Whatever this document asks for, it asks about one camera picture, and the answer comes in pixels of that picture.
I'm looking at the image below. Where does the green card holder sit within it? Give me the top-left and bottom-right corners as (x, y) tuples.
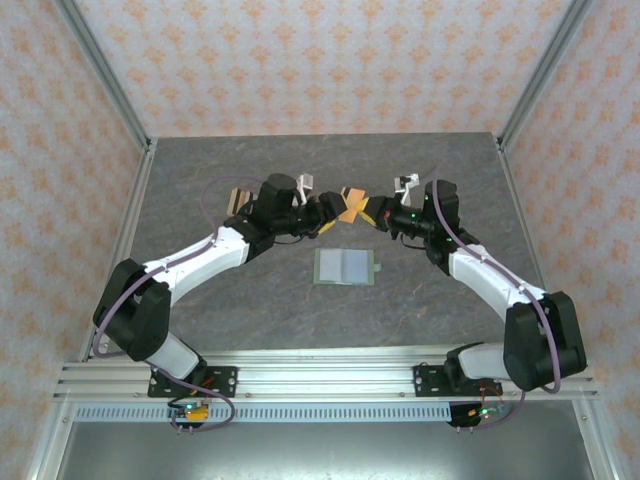
(313, 247), (384, 287)

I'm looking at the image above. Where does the wide aluminium base beam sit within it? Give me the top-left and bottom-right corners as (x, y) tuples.
(52, 362), (600, 402)

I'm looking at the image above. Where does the circuit board with green light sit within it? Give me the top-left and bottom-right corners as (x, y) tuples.
(449, 402), (512, 430)

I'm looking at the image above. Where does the grey metal sheet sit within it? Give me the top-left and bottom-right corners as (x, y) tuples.
(54, 422), (592, 480)

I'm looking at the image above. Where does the circuit board with yellow connector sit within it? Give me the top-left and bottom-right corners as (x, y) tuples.
(167, 398), (211, 422)

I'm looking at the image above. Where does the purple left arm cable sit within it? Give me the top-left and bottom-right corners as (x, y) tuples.
(91, 176), (237, 432)

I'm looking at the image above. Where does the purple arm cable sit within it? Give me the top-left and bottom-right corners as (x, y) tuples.
(91, 176), (237, 432)
(432, 166), (564, 431)

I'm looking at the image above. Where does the aluminium side rail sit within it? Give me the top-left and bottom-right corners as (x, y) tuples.
(493, 133), (571, 361)
(77, 138), (159, 361)

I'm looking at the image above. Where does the narrow aluminium cross rail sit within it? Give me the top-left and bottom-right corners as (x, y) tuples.
(88, 342), (570, 362)

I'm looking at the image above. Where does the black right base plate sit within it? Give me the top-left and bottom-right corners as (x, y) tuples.
(413, 364), (501, 399)

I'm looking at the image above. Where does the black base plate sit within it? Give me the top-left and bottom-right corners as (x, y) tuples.
(413, 364), (501, 399)
(148, 366), (239, 399)

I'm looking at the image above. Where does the aluminium frame post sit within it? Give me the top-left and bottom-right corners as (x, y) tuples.
(497, 0), (599, 151)
(52, 0), (154, 151)

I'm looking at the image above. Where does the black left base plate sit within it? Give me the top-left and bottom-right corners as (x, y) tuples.
(148, 366), (239, 399)

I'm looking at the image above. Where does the grey slotted cable duct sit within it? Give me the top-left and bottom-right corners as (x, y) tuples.
(74, 403), (454, 424)

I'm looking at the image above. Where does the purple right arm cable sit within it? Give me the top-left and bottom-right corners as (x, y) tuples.
(432, 166), (564, 431)

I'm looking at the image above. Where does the aluminium frame leg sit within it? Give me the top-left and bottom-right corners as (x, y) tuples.
(24, 399), (76, 480)
(572, 399), (619, 480)

